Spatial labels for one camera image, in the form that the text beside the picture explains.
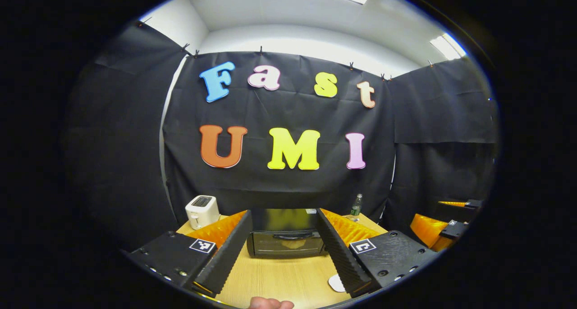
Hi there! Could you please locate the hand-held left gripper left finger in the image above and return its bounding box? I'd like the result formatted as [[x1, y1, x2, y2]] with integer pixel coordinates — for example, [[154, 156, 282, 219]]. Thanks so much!
[[128, 210, 254, 298]]

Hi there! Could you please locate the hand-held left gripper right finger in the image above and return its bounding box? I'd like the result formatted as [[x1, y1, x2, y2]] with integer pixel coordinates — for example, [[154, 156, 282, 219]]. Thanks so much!
[[316, 208, 440, 298]]

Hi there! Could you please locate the black electric oven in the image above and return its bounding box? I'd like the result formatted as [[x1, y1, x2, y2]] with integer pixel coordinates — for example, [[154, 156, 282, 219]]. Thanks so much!
[[247, 209, 327, 259]]

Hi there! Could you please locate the clear plastic water bottle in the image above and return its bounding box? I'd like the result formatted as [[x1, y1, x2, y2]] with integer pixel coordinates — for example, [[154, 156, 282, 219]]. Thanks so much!
[[350, 194, 363, 223]]

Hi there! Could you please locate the white toaster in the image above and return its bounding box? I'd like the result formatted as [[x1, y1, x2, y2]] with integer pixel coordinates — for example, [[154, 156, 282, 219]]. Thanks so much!
[[185, 195, 221, 230]]

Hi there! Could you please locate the ceiling light panel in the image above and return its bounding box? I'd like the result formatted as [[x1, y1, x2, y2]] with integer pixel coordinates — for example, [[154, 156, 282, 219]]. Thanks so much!
[[429, 32, 467, 61]]

